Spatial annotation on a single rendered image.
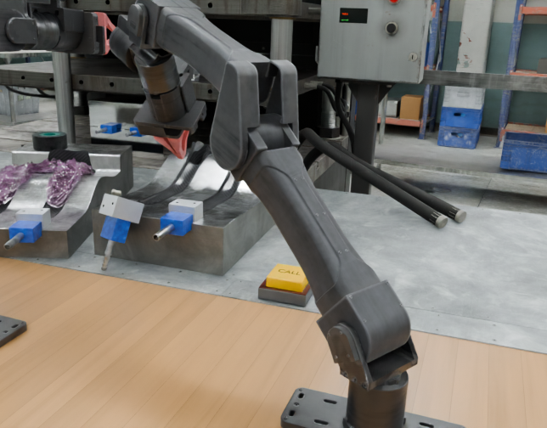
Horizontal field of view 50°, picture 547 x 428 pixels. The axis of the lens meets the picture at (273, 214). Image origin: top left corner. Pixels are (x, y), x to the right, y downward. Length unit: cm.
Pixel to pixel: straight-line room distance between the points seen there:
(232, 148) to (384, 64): 112
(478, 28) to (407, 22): 551
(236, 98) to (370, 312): 28
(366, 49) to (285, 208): 115
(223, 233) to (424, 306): 35
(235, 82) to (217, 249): 42
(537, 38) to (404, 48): 579
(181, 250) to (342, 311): 49
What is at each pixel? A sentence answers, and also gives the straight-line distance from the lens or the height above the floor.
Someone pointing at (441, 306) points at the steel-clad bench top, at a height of 80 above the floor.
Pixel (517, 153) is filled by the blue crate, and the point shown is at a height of 38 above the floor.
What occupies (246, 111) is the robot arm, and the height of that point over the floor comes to 113.
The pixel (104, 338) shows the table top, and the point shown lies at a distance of 87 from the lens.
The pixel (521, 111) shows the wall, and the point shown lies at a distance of 755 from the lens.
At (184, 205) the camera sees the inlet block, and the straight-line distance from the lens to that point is 103.
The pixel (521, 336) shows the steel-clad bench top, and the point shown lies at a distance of 95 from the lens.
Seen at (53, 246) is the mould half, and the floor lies 82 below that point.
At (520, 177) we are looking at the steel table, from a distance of 450.
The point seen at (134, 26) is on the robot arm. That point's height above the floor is 121.
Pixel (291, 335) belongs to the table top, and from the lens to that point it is 87.
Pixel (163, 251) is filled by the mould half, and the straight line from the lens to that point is 107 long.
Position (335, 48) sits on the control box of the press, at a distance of 179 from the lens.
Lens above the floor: 123
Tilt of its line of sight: 18 degrees down
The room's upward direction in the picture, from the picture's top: 2 degrees clockwise
